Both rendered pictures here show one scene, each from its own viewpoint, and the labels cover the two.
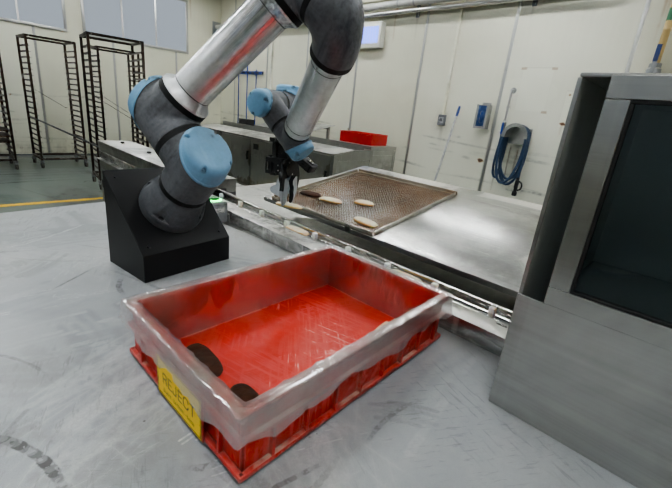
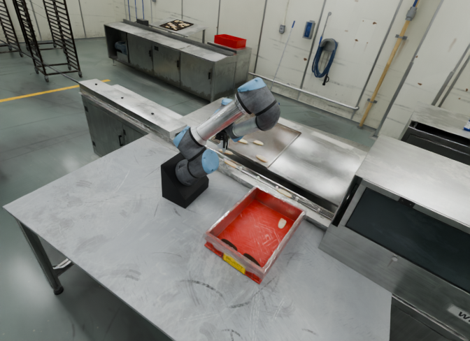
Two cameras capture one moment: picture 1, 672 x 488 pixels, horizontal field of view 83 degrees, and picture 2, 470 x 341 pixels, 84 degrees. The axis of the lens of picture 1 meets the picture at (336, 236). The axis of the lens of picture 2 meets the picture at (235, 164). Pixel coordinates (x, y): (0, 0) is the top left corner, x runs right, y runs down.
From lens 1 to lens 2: 80 cm
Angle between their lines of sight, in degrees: 20
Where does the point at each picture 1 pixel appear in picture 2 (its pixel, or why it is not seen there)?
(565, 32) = not seen: outside the picture
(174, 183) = (197, 172)
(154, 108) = (189, 145)
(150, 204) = (183, 178)
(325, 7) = (267, 117)
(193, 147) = (208, 162)
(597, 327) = (350, 235)
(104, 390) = (205, 261)
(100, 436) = (215, 276)
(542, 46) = not seen: outside the picture
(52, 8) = not seen: outside the picture
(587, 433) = (345, 258)
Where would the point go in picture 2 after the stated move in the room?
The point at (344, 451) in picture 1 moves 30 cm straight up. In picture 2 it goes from (281, 271) to (298, 228)
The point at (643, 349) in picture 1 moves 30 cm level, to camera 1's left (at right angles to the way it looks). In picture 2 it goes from (361, 242) to (297, 242)
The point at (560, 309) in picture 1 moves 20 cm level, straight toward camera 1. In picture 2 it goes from (341, 229) to (334, 262)
